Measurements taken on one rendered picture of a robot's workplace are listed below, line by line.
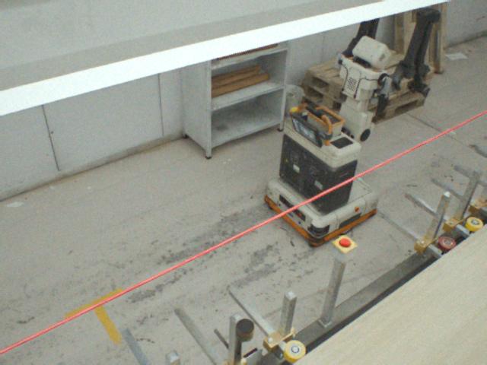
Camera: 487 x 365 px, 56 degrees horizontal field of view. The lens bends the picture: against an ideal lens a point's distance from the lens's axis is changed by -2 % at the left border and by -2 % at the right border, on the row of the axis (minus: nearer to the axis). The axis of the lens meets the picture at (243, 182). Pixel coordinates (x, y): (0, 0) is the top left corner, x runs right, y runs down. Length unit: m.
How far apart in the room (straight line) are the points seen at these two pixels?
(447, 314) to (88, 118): 3.04
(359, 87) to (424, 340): 1.77
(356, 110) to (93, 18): 3.02
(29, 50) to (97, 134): 3.78
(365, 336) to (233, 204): 2.09
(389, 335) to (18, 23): 1.83
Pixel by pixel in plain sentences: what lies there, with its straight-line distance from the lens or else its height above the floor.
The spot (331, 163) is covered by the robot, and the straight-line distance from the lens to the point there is 3.11.
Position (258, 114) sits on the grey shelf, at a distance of 4.75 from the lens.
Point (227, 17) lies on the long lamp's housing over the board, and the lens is 0.47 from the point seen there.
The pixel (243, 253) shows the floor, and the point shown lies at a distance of 3.43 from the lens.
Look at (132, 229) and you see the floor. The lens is 3.65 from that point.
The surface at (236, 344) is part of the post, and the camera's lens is 1.74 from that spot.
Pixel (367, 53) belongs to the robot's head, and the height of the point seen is 1.32.
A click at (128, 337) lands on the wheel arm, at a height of 0.96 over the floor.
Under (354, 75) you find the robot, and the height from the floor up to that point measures 1.17.
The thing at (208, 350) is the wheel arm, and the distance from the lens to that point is 1.93.
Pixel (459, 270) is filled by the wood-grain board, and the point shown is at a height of 0.90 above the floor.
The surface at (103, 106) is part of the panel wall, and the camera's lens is 4.08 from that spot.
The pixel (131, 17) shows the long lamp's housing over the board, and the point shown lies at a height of 2.36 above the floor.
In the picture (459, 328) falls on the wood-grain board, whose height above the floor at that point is 0.90.
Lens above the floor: 2.50
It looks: 38 degrees down
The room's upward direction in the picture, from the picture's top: 3 degrees clockwise
